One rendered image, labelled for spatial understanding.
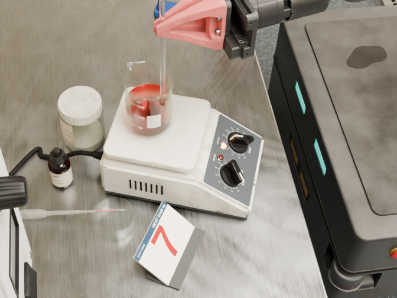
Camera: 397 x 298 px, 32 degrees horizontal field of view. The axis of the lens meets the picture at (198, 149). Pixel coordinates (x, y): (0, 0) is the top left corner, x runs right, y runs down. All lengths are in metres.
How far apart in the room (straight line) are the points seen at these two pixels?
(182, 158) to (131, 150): 0.07
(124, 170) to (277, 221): 0.21
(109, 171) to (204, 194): 0.12
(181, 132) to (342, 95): 0.79
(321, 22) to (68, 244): 1.08
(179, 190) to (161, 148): 0.06
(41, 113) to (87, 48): 0.15
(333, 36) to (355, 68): 0.11
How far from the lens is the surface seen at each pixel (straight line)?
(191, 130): 0.89
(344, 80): 1.66
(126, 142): 0.87
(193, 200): 0.89
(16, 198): 0.31
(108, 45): 1.12
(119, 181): 0.90
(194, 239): 0.89
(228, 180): 0.88
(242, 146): 0.93
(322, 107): 1.59
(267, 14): 0.78
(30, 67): 1.10
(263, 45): 2.24
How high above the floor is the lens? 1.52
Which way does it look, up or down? 52 degrees down
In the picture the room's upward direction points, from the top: 4 degrees clockwise
